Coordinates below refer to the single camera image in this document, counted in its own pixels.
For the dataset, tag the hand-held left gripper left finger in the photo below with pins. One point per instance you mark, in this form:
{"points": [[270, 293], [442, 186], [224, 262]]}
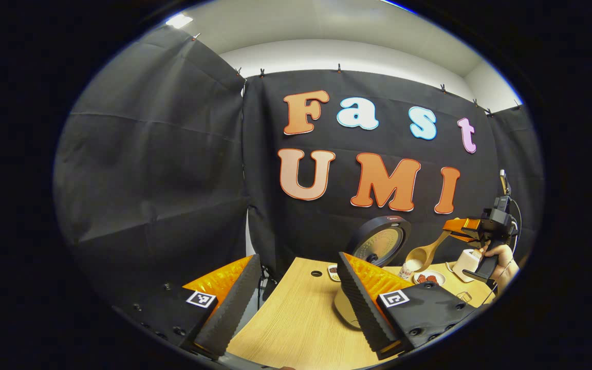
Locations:
{"points": [[232, 308]]}

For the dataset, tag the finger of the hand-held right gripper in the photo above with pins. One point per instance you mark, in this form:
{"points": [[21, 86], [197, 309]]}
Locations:
{"points": [[463, 224], [468, 238]]}

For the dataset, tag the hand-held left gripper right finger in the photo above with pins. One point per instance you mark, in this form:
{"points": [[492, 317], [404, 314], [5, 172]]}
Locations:
{"points": [[365, 308]]}

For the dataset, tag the wooden spoon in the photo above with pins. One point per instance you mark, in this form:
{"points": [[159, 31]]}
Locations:
{"points": [[422, 254]]}

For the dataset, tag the dark grey rice cooker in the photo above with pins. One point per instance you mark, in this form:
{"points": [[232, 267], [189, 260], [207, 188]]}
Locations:
{"points": [[381, 241]]}

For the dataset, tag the toast slice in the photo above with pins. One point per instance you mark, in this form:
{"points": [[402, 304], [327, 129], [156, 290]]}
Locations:
{"points": [[478, 252]]}

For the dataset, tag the white toaster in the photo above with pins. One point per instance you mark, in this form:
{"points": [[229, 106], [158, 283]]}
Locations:
{"points": [[463, 264]]}

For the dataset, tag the white divided grain dish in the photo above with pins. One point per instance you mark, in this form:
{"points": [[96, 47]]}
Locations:
{"points": [[333, 272]]}

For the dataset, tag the clear plastic bottle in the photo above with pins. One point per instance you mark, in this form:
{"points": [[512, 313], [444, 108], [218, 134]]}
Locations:
{"points": [[406, 274]]}

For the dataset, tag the white round plate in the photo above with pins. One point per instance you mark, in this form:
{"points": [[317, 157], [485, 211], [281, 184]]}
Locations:
{"points": [[429, 284]]}

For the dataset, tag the black backdrop cloth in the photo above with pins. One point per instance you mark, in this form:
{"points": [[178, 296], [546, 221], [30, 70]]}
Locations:
{"points": [[157, 169]]}

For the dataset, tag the ceiling light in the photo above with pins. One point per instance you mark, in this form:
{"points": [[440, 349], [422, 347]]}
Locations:
{"points": [[179, 21]]}

